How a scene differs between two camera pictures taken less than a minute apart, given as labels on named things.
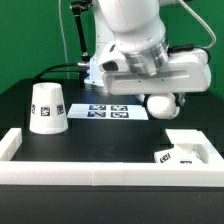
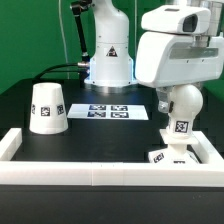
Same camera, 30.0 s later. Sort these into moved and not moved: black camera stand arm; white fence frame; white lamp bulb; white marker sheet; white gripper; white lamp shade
Moved: white gripper; white lamp bulb
Not moved: white lamp shade; white marker sheet; black camera stand arm; white fence frame
